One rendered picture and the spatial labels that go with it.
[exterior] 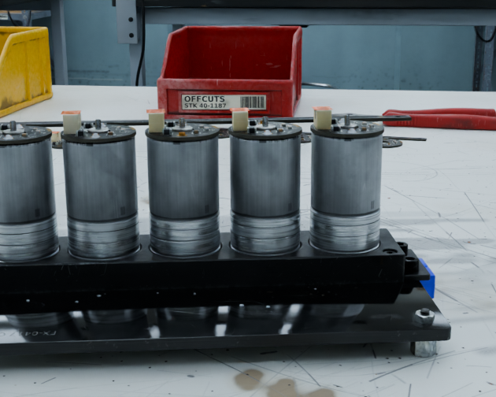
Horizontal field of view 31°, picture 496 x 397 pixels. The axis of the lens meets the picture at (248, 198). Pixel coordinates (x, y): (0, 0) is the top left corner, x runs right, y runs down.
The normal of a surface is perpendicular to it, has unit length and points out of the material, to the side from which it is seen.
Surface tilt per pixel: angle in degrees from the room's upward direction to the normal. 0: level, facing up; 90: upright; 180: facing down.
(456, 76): 90
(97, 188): 90
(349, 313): 0
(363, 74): 90
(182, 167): 90
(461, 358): 0
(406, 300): 0
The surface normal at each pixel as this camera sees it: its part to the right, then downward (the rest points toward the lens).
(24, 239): 0.36, 0.25
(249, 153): -0.40, 0.25
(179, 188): -0.07, 0.27
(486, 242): 0.00, -0.96
